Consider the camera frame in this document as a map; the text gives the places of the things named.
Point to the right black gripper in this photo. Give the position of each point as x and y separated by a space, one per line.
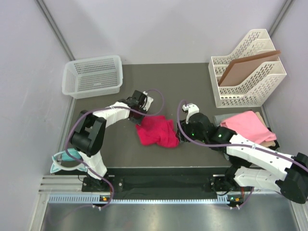
185 127

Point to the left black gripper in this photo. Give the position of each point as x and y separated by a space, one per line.
137 121

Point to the red t shirt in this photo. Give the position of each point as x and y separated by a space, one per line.
157 130

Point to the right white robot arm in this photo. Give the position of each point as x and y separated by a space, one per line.
252 165

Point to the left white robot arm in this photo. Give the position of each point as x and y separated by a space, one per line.
88 135

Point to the grey folded t shirt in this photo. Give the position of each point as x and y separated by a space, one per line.
219 118

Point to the pink folded t shirt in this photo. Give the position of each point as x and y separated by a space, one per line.
249 126

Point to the white perforated plastic basket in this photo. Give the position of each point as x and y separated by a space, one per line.
93 77

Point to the cream perforated file organizer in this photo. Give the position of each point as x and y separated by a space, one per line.
254 90

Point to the brown cardboard sheet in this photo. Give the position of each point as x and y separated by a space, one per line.
239 69

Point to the beige folded t shirt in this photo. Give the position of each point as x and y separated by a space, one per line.
268 144

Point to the black folded t shirt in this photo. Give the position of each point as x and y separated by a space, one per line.
276 145

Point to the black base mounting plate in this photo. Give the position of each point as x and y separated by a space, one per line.
165 183

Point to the teal and white hanger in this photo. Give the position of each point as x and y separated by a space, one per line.
61 161

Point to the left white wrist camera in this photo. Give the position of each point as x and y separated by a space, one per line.
147 102

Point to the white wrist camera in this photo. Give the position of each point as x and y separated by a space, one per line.
190 109
147 102

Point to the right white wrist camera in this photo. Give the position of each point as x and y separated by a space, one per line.
190 109

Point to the aluminium frame rail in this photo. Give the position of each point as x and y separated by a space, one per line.
61 184

